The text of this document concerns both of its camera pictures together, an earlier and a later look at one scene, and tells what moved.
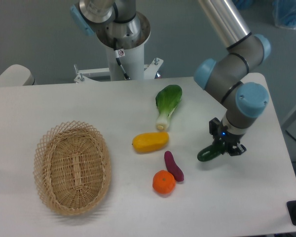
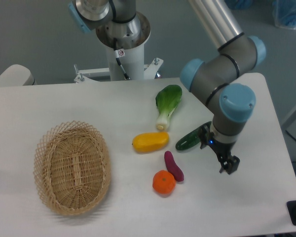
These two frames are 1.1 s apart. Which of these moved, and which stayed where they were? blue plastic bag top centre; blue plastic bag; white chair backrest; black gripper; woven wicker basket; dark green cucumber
Moved: black gripper; dark green cucumber
Stayed: white chair backrest; blue plastic bag top centre; blue plastic bag; woven wicker basket
